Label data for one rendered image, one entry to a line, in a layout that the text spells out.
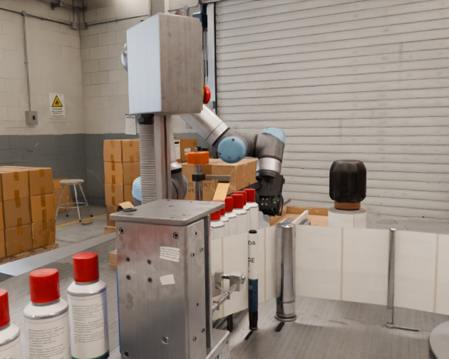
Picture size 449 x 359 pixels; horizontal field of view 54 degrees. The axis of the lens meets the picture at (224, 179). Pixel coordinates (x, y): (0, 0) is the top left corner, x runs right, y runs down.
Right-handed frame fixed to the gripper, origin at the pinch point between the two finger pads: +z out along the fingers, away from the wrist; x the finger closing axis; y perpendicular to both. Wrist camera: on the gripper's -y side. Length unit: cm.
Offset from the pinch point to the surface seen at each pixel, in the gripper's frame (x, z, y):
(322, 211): 83, -39, 5
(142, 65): -56, -20, -11
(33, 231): 197, -42, -280
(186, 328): -66, 30, 16
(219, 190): -25.3, -4.7, -1.4
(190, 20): -59, -28, 0
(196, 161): -30.3, -10.2, -6.9
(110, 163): 262, -144, -269
